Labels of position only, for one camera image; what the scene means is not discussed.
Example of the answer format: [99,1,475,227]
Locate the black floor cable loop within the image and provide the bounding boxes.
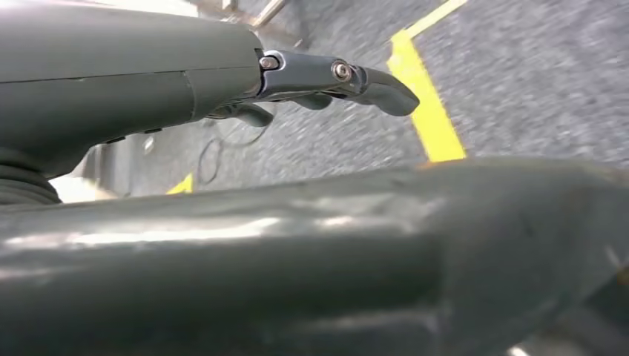
[195,115,272,187]

